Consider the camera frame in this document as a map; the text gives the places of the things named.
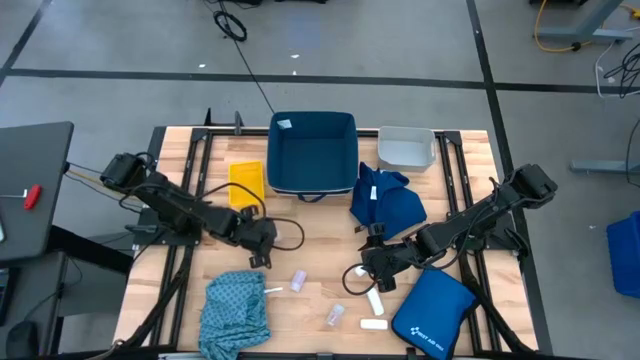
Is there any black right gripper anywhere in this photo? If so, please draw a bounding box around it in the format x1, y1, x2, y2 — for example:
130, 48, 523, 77
360, 222, 421, 294

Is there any black floor cable bunch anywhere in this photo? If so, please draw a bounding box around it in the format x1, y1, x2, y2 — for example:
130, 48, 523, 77
602, 42, 640, 99

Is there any dark blue scrub garment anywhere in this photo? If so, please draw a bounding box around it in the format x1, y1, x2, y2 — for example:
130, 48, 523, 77
348, 161, 429, 242

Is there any black floor cable coil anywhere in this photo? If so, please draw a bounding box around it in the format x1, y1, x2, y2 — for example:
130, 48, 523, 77
202, 0, 276, 115

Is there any white floor cable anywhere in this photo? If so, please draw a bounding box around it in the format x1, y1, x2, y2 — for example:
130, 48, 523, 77
593, 39, 640, 99

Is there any grey desk foot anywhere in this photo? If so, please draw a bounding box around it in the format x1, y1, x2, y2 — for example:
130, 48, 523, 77
569, 158, 640, 175

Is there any navy white striped fabric bin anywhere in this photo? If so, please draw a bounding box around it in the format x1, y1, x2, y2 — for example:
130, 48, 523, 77
266, 110, 360, 204

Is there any black side desk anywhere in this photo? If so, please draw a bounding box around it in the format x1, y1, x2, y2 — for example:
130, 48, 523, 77
0, 121, 135, 326

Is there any grey plastic bin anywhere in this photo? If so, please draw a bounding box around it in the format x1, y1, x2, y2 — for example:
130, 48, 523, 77
377, 125, 438, 174

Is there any red handled tool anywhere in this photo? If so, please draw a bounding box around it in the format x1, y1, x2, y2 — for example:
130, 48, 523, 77
0, 183, 43, 211

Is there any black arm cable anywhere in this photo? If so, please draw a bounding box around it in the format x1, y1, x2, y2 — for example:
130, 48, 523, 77
197, 181, 306, 252
341, 262, 382, 297

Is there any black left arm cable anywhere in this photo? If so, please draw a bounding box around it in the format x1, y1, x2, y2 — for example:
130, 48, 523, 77
197, 181, 306, 252

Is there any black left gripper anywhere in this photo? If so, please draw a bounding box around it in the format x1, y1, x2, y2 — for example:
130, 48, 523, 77
232, 203, 279, 270

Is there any grey desk leg frame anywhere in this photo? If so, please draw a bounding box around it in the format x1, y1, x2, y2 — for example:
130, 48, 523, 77
534, 0, 636, 45

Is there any yellow plastic mesh basket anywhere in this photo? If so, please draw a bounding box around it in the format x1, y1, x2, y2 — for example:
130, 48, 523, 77
228, 159, 266, 211

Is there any blue plastic crate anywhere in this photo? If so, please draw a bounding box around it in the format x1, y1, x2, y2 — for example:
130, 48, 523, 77
606, 210, 640, 300

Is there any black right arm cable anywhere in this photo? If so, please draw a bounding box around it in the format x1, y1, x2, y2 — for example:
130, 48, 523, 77
341, 262, 382, 297

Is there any black computer mouse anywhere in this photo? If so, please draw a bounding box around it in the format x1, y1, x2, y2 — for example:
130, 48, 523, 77
4, 319, 41, 359

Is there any blue first aid pouch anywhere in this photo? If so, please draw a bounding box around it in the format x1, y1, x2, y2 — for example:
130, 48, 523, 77
390, 268, 480, 360

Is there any teal patterned cloth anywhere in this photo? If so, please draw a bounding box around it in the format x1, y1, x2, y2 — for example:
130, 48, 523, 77
198, 270, 273, 360

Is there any yellow floor cable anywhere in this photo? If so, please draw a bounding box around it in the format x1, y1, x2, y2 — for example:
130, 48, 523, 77
532, 0, 640, 54

